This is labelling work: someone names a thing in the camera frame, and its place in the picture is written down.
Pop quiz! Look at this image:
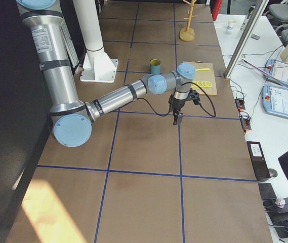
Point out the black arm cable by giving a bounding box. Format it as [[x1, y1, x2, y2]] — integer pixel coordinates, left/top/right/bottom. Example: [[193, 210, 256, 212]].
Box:
[[136, 85, 217, 118]]

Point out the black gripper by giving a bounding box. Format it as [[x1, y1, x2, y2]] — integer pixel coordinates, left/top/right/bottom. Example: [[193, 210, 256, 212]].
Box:
[[169, 94, 186, 125]]

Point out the orange black adapter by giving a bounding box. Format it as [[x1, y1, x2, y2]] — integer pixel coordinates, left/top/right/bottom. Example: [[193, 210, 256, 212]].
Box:
[[239, 111, 252, 133], [235, 98, 245, 111]]

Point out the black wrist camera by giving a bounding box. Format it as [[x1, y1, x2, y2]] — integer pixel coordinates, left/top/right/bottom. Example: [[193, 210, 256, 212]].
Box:
[[187, 88, 201, 105]]

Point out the teach pendant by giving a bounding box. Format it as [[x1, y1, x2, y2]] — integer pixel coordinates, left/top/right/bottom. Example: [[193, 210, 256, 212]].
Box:
[[262, 85, 288, 118], [265, 59, 288, 86]]

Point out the teal mug yellow inside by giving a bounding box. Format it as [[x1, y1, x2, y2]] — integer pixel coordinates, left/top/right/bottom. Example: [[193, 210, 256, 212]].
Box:
[[149, 59, 161, 74]]

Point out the orange black adapter far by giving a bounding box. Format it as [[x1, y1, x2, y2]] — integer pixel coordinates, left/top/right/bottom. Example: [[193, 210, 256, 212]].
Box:
[[235, 98, 245, 111]]

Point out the far teach pendant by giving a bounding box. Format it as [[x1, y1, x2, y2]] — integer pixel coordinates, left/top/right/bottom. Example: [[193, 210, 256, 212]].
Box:
[[265, 59, 288, 86]]

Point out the near teach pendant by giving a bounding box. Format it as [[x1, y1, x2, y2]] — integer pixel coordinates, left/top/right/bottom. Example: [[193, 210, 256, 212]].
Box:
[[262, 85, 288, 118]]

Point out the yellow plastic knife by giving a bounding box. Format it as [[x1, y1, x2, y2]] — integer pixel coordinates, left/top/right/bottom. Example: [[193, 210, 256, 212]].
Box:
[[195, 68, 210, 71]]

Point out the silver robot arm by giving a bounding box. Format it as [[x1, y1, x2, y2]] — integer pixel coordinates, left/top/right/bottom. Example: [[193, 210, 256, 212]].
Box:
[[17, 1, 195, 147]]

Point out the paper cup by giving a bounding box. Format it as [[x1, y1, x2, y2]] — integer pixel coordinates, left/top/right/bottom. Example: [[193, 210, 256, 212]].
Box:
[[226, 19, 236, 33]]

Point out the wooden cutting board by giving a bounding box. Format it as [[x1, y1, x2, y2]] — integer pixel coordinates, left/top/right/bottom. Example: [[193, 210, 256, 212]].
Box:
[[187, 62, 217, 96]]

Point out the orange black adapter near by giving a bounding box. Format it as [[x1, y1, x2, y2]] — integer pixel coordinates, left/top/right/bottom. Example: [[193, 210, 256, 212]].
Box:
[[239, 111, 252, 133]]

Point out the aluminium frame post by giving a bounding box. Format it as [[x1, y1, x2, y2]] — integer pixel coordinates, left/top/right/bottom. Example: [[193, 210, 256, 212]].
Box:
[[224, 0, 269, 79]]

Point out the grey office chair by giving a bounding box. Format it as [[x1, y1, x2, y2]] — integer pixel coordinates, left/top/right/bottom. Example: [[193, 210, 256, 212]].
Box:
[[269, 4, 288, 46]]

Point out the wooden cup rack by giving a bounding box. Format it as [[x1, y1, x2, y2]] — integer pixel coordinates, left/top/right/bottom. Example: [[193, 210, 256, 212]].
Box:
[[179, 0, 198, 42]]

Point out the white pillar with base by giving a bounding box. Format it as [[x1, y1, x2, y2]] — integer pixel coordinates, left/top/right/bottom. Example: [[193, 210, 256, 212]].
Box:
[[73, 0, 118, 83]]

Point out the black box white label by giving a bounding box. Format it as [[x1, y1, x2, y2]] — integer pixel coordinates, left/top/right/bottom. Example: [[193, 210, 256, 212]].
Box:
[[246, 141, 271, 182]]

